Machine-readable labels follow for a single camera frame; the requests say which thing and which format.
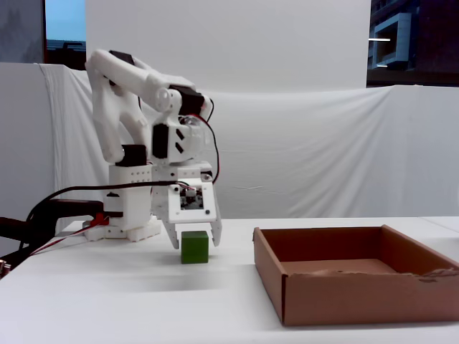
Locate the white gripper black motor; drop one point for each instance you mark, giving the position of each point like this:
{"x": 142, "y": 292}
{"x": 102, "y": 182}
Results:
{"x": 162, "y": 201}

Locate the green cube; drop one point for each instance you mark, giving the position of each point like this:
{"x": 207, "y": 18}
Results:
{"x": 193, "y": 249}

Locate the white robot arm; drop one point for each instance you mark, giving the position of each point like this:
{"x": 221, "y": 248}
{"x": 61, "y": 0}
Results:
{"x": 111, "y": 107}

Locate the brown cardboard box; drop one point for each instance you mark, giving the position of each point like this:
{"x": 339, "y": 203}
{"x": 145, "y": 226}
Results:
{"x": 358, "y": 301}

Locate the black bar clamp red trigger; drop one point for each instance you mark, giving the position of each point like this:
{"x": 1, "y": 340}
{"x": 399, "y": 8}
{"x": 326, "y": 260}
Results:
{"x": 79, "y": 208}

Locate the white cloth backdrop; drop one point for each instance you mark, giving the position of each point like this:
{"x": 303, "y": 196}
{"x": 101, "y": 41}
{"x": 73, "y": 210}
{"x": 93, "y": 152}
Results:
{"x": 322, "y": 150}

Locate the white wrist camera board mount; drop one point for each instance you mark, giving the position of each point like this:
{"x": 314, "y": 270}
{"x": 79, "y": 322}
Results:
{"x": 175, "y": 211}

